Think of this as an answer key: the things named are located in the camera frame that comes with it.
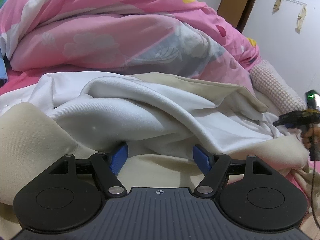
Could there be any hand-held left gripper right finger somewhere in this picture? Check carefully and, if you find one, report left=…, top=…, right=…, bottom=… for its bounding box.
left=193, top=144, right=272, bottom=197

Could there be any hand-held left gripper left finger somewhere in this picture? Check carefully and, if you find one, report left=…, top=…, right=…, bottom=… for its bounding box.
left=49, top=142, right=129, bottom=197

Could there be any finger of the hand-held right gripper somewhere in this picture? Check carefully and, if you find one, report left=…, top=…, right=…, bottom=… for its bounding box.
left=273, top=112, right=297, bottom=130

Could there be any beige zip jacket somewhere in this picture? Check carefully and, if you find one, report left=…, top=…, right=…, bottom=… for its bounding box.
left=0, top=71, right=314, bottom=240

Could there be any person's right hand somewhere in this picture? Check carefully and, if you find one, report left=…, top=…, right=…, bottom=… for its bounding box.
left=301, top=126, right=320, bottom=153

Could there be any pink checked knit cloth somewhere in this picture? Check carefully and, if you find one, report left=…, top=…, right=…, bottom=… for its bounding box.
left=250, top=60, right=308, bottom=115

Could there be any pink flower-print blanket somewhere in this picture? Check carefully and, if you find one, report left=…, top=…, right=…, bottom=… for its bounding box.
left=0, top=67, right=320, bottom=205

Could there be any pink floral duvet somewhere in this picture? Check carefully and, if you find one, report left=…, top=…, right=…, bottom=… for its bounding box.
left=0, top=0, right=260, bottom=79

